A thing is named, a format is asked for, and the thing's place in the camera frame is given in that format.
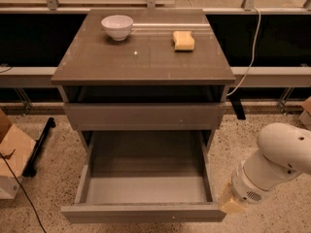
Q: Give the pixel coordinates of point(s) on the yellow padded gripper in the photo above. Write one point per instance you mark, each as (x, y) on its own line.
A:
(247, 188)

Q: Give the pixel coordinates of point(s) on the grey drawer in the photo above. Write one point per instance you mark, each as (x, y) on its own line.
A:
(145, 176)
(144, 117)

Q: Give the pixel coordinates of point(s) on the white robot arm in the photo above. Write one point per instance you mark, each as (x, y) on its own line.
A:
(284, 153)

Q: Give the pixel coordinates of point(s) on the grey drawer cabinet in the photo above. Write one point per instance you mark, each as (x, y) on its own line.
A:
(144, 68)

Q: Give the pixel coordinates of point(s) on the closed grey top drawer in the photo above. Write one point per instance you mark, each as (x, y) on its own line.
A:
(144, 117)

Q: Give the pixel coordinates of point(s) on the black stand foot right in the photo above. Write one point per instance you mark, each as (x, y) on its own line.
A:
(237, 107)

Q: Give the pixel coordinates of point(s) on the black stand foot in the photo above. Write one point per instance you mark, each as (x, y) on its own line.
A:
(30, 170)
(237, 107)

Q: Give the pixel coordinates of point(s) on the cardboard box right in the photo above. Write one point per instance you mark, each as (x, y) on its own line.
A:
(305, 117)

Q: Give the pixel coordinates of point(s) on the cardboard box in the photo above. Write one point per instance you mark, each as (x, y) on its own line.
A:
(305, 117)
(15, 144)

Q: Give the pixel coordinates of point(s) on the yellow sponge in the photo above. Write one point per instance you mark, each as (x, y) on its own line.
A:
(183, 40)

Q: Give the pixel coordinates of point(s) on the black stand foot left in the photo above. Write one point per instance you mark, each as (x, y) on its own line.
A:
(30, 170)

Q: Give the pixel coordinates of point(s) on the white ceramic bowl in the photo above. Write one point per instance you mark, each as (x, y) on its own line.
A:
(117, 27)

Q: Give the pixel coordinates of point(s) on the cardboard box left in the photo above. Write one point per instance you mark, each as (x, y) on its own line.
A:
(15, 144)

